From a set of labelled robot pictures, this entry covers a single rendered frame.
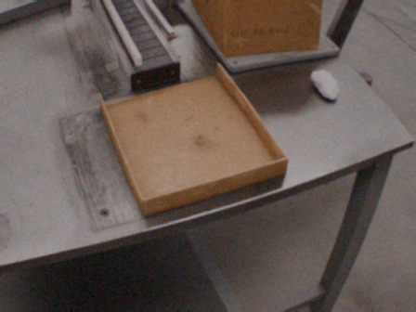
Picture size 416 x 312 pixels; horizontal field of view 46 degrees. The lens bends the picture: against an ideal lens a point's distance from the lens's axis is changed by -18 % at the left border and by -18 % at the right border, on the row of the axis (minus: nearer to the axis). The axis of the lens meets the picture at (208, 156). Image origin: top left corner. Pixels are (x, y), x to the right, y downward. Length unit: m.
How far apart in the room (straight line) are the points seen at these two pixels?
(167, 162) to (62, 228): 0.24
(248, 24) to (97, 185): 0.48
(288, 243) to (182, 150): 0.99
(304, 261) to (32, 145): 1.13
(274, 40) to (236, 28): 0.10
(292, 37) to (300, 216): 0.93
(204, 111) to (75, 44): 0.44
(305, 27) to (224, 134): 0.35
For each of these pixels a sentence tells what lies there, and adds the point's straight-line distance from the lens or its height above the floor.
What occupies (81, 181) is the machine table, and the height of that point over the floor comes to 0.83.
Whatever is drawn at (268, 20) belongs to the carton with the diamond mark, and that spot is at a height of 0.95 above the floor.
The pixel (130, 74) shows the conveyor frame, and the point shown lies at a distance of 1.17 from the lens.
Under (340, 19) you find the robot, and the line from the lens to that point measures 2.13.
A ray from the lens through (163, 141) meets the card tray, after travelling 1.07.
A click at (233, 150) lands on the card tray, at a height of 0.83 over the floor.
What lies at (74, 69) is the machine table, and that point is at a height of 0.83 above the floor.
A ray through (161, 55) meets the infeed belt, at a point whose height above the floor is 0.88.
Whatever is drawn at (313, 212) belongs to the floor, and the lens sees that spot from 2.08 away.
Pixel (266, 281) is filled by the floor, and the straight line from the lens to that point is 1.87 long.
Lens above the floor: 1.56
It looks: 44 degrees down
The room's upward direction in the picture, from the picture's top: 1 degrees clockwise
